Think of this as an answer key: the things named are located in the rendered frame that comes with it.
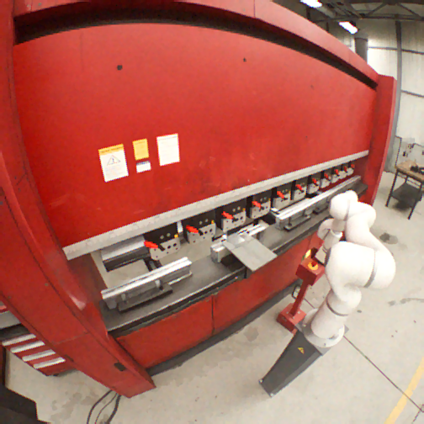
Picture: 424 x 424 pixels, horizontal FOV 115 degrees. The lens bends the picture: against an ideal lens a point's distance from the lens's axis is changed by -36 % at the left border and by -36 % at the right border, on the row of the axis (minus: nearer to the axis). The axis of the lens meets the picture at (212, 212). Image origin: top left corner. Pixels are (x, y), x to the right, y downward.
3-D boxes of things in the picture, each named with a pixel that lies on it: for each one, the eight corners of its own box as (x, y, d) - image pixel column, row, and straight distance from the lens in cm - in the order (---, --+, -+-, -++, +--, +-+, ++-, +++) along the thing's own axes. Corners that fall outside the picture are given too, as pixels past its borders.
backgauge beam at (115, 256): (108, 273, 135) (102, 261, 128) (103, 259, 146) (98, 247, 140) (324, 183, 256) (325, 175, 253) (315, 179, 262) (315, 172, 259)
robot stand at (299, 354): (288, 384, 188) (349, 329, 100) (271, 397, 183) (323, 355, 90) (276, 369, 189) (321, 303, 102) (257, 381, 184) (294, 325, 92)
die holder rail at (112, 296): (109, 310, 118) (103, 299, 111) (107, 301, 122) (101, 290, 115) (193, 274, 121) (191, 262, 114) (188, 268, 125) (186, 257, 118)
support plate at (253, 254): (252, 272, 107) (252, 270, 106) (221, 244, 121) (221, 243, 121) (277, 257, 117) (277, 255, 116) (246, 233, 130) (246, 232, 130)
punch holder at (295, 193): (293, 201, 150) (297, 179, 144) (283, 197, 155) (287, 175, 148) (304, 196, 162) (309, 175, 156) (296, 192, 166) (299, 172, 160)
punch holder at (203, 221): (190, 246, 105) (187, 218, 95) (182, 237, 111) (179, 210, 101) (215, 235, 110) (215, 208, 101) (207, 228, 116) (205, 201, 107)
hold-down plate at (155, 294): (121, 314, 114) (119, 310, 111) (118, 306, 117) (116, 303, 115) (172, 292, 114) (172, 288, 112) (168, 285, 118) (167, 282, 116)
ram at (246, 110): (68, 260, 92) (12, 46, 82) (67, 249, 98) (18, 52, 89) (368, 154, 292) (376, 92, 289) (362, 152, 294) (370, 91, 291)
